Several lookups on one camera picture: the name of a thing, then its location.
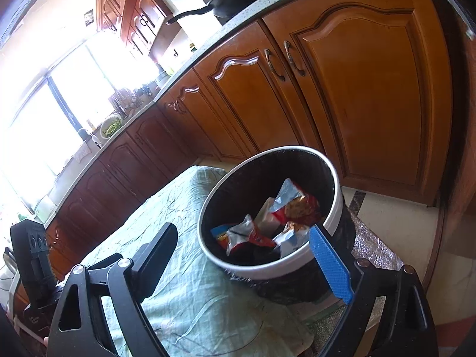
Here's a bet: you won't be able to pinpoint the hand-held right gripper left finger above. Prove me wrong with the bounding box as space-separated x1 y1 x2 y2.
48 222 179 357

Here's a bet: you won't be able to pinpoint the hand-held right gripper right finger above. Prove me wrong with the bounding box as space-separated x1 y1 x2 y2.
309 225 439 357

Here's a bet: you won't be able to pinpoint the silver foil snack packet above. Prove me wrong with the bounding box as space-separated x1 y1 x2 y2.
271 221 317 259

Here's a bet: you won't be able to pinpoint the red snack packet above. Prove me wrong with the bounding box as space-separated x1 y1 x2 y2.
255 178 322 233

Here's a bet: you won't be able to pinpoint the black white-rimmed trash bin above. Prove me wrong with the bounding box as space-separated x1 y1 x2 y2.
197 146 359 306

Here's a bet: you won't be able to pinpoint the blue silver wrapper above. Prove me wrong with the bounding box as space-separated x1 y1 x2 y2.
211 214 278 257

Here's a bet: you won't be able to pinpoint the light green floral tablecloth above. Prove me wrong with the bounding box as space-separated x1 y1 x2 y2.
80 165 317 357

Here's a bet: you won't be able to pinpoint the bright kitchen window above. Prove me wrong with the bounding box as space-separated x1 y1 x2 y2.
0 33 160 209

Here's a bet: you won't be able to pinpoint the bowl of green vegetables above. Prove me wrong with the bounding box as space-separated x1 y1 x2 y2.
100 113 123 138

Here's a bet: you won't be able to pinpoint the kitchen utensil rack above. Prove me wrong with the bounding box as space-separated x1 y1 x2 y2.
108 85 155 116

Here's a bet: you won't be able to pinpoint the wooden kitchen base cabinets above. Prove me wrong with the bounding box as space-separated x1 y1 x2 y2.
45 0 454 279

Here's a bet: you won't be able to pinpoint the wooden upper wall cabinets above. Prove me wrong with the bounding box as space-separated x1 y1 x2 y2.
95 0 172 58

